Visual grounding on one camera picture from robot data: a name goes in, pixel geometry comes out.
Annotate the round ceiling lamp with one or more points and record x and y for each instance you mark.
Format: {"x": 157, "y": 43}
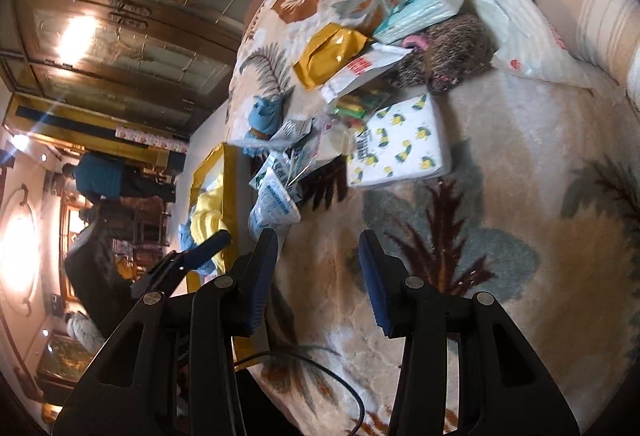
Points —
{"x": 20, "y": 246}

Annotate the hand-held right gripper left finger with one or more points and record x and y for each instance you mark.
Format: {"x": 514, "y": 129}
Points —
{"x": 262, "y": 276}

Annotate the row of white boxes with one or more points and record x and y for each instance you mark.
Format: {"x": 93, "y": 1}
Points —
{"x": 150, "y": 139}

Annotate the white packet with red label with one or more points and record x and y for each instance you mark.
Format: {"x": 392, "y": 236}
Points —
{"x": 355, "y": 73}

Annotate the yellow foil pouch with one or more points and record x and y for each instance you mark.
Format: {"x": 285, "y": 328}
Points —
{"x": 325, "y": 56}

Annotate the striped cream pillow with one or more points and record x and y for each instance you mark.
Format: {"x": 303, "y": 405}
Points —
{"x": 610, "y": 16}

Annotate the leaf print fleece blanket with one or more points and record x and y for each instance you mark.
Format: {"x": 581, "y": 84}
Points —
{"x": 500, "y": 196}

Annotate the brown hedgehog plush toy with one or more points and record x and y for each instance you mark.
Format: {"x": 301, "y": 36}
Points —
{"x": 450, "y": 51}

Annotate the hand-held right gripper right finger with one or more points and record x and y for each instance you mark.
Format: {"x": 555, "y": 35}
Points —
{"x": 375, "y": 286}

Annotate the yellow plastic bag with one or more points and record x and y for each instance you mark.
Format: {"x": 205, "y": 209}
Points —
{"x": 230, "y": 196}

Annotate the mint green tissue pack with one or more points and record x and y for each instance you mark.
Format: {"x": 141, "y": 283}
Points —
{"x": 425, "y": 11}

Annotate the colourful candy packet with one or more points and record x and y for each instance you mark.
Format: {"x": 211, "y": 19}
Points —
{"x": 357, "y": 108}

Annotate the yellow cloth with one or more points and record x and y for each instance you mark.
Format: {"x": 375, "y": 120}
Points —
{"x": 207, "y": 221}

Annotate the white and blue packet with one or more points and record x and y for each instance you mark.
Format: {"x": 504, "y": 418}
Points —
{"x": 272, "y": 211}

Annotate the lemon print tissue pack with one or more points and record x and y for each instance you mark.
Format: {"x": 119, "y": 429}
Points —
{"x": 405, "y": 146}

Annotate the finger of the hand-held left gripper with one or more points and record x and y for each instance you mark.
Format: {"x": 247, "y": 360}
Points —
{"x": 210, "y": 246}

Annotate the light blue cloth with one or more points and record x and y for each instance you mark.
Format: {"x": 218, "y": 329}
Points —
{"x": 187, "y": 236}

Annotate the clear plastic wrappers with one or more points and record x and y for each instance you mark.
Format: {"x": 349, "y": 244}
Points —
{"x": 300, "y": 136}

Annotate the white plastic bag red print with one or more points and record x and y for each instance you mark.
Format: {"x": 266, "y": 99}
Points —
{"x": 520, "y": 31}

